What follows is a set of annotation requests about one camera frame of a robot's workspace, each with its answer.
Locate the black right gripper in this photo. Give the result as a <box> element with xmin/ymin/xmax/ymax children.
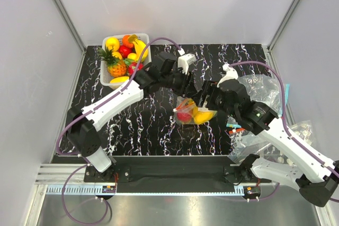
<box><xmin>191</xmin><ymin>79</ymin><xmax>238</xmax><ymax>119</ymax></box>

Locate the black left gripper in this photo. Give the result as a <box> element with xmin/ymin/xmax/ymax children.
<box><xmin>160</xmin><ymin>68</ymin><xmax>197</xmax><ymax>99</ymax></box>

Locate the yellow banana bunch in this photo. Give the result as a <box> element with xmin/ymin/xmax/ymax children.
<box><xmin>182</xmin><ymin>98</ymin><xmax>198</xmax><ymax>116</ymax></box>

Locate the clear bag orange zipper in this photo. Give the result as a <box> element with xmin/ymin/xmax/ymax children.
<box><xmin>173</xmin><ymin>97</ymin><xmax>217</xmax><ymax>125</ymax></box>

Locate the red apple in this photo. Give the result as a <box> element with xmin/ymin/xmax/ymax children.
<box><xmin>177</xmin><ymin>112</ymin><xmax>192</xmax><ymax>123</ymax></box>
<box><xmin>119</xmin><ymin>45</ymin><xmax>132</xmax><ymax>58</ymax></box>

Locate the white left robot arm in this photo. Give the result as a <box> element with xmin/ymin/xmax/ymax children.
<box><xmin>66</xmin><ymin>52</ymin><xmax>197</xmax><ymax>182</ymax></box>

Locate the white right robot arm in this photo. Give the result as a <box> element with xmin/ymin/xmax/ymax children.
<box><xmin>193</xmin><ymin>79</ymin><xmax>338</xmax><ymax>207</ymax></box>

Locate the clear bag red zipper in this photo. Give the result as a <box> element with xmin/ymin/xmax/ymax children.
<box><xmin>228</xmin><ymin>129</ymin><xmax>276</xmax><ymax>164</ymax></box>

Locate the white plastic fruit basket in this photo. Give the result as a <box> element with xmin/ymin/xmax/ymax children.
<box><xmin>100</xmin><ymin>33</ymin><xmax>151</xmax><ymax>89</ymax></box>

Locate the red dragon fruit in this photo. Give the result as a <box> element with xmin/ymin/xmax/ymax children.
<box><xmin>128</xmin><ymin>61</ymin><xmax>144</xmax><ymax>76</ymax></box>

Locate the yellow starfruit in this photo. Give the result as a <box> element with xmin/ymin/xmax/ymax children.
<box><xmin>131</xmin><ymin>34</ymin><xmax>148</xmax><ymax>62</ymax></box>

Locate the small yellow mango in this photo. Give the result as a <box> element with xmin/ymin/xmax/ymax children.
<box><xmin>110</xmin><ymin>76</ymin><xmax>129</xmax><ymax>84</ymax></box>

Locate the small pineapple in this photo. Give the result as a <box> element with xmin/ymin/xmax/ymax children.
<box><xmin>97</xmin><ymin>47</ymin><xmax>127</xmax><ymax>78</ymax></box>

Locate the orange tangerine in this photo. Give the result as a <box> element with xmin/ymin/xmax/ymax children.
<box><xmin>122</xmin><ymin>34</ymin><xmax>134</xmax><ymax>49</ymax></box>

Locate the yellow lemon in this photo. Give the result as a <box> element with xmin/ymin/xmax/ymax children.
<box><xmin>105</xmin><ymin>37</ymin><xmax>120</xmax><ymax>52</ymax></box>

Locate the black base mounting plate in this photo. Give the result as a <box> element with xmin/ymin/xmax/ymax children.
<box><xmin>83</xmin><ymin>155</ymin><xmax>272</xmax><ymax>184</ymax></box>

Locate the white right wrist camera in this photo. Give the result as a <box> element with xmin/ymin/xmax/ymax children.
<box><xmin>217</xmin><ymin>64</ymin><xmax>238</xmax><ymax>87</ymax></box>

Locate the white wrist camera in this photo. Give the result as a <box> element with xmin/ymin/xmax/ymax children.
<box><xmin>217</xmin><ymin>64</ymin><xmax>238</xmax><ymax>87</ymax></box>
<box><xmin>177</xmin><ymin>53</ymin><xmax>197</xmax><ymax>75</ymax></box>

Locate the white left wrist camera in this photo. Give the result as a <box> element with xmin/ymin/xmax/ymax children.
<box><xmin>177</xmin><ymin>53</ymin><xmax>197</xmax><ymax>75</ymax></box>

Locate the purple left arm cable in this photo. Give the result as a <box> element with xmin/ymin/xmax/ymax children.
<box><xmin>57</xmin><ymin>37</ymin><xmax>186</xmax><ymax>156</ymax></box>

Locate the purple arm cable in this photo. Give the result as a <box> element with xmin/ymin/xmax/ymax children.
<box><xmin>225</xmin><ymin>61</ymin><xmax>339</xmax><ymax>202</ymax></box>
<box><xmin>57</xmin><ymin>37</ymin><xmax>186</xmax><ymax>156</ymax></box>

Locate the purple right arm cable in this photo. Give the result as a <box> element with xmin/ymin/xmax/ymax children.
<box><xmin>225</xmin><ymin>61</ymin><xmax>339</xmax><ymax>202</ymax></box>

